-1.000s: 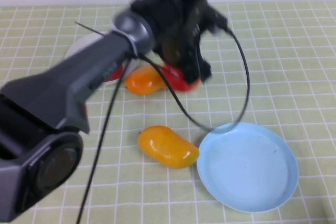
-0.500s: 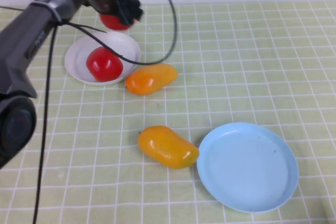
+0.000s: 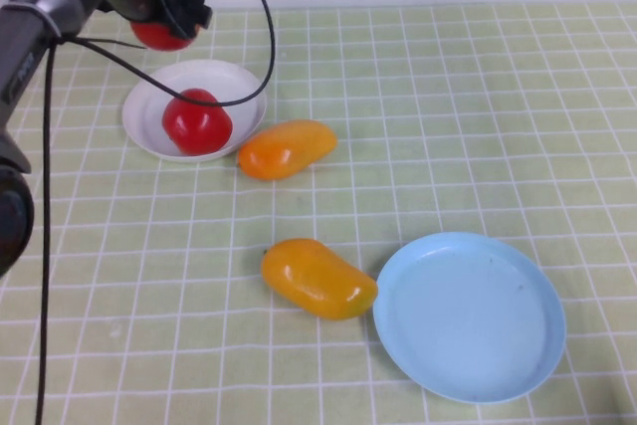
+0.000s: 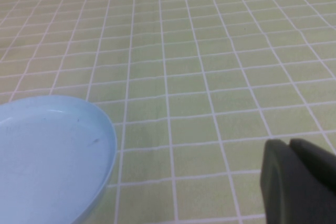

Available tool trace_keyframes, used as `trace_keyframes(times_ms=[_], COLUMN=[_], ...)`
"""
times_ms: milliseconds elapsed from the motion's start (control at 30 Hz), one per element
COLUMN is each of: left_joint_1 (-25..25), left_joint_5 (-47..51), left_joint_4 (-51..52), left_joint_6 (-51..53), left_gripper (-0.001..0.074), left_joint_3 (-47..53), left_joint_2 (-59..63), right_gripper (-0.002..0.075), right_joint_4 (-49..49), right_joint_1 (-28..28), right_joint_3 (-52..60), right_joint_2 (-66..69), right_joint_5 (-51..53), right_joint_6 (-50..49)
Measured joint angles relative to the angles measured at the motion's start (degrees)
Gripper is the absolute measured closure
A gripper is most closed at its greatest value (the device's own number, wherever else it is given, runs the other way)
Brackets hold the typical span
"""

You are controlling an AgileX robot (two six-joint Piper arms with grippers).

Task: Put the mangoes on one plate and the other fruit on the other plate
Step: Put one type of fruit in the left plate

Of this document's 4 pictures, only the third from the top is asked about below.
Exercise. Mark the yellow mango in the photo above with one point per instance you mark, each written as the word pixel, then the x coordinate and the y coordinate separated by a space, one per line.
pixel 318 279

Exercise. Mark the white round plate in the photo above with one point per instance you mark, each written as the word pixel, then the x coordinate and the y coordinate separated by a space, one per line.
pixel 219 81

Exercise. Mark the white zip tie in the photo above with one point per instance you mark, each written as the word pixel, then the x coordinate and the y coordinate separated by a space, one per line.
pixel 47 22

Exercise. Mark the orange mango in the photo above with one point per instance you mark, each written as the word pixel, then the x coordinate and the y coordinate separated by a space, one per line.
pixel 286 151

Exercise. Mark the red apple with dark stem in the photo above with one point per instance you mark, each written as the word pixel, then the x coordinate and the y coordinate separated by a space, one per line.
pixel 197 124

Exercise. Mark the red apple with yellow blush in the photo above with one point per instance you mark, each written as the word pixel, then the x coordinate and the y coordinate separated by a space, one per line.
pixel 154 38

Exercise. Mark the light blue round plate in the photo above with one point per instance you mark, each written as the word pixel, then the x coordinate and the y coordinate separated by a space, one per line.
pixel 468 320

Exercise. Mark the green checked tablecloth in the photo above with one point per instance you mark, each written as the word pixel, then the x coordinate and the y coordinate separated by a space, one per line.
pixel 149 295

